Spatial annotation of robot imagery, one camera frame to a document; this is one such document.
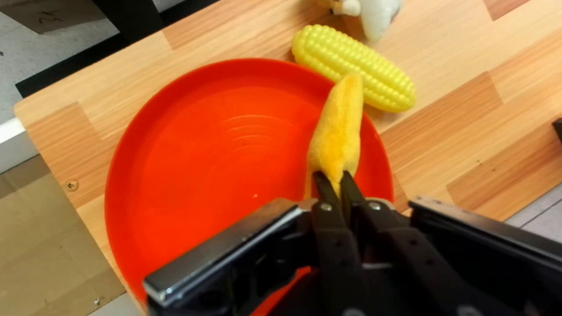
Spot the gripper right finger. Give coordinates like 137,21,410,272
340,170,562,316

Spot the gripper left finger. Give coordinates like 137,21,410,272
143,170,370,316

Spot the plush carrot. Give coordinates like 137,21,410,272
305,72,365,199

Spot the orange plate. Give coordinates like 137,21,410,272
104,58,394,309

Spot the yellow toy corn cob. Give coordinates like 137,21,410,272
292,24,416,113

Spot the white plush toy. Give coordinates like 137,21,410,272
328,0,403,43

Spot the brown cardboard sheet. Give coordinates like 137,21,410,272
0,154,126,316

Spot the cardboard box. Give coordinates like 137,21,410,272
0,0,107,35

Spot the black frame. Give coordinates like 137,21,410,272
15,0,220,98

